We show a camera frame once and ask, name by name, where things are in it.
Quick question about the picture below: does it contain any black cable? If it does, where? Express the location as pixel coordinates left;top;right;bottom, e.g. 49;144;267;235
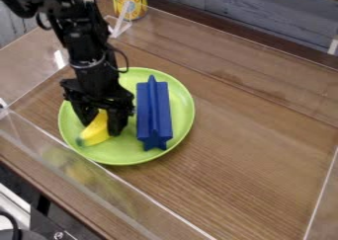
0;210;21;240

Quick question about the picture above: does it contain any blue star-shaped block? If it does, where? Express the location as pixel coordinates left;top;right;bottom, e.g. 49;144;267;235
136;75;172;151

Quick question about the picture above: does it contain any black device with knob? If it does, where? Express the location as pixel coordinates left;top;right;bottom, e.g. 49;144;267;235
31;205;100;240

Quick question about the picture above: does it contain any clear acrylic tray wall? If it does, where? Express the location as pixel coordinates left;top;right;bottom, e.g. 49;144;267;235
0;9;338;240

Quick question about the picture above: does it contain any yellow labelled tin can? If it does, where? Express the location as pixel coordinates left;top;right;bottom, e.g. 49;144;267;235
112;0;148;21

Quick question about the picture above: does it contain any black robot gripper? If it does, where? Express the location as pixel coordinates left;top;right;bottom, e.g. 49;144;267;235
59;62;133;136

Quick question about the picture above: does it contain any green round plate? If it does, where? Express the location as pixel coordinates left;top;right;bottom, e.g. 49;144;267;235
57;67;195;166

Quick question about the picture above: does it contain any yellow toy banana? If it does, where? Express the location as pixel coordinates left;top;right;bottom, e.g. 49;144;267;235
76;110;109;147

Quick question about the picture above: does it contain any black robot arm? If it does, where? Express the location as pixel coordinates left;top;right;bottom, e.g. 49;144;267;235
0;0;133;136

